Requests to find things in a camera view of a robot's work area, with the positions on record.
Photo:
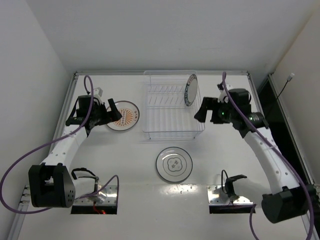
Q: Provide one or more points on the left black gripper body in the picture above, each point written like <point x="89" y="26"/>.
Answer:
<point x="94" y="120"/>

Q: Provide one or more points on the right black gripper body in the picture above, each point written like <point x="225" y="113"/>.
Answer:
<point x="213" y="110"/>

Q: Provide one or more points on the dark blue rimmed plate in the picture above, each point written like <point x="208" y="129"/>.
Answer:
<point x="191" y="90"/>

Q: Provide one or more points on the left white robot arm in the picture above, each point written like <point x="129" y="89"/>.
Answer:
<point x="52" y="183"/>

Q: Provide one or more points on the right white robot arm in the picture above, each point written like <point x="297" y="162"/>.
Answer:
<point x="287" y="197"/>

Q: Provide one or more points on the orange sunburst plate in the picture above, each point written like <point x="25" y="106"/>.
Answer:
<point x="130" y="116"/>

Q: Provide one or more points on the grey clover pattern plate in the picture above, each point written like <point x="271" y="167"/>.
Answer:
<point x="174" y="164"/>

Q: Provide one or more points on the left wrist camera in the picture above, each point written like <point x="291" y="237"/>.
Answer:
<point x="97" y="92"/>

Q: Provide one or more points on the white wire dish rack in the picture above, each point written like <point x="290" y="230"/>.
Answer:
<point x="165" y="114"/>

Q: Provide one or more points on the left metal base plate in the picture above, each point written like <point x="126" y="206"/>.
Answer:
<point x="108" y="196"/>

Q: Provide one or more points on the metal base plate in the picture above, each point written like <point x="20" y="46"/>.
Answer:
<point x="108" y="196"/>
<point x="217" y="198"/>

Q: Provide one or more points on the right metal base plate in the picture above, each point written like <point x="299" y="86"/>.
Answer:
<point x="217" y="198"/>

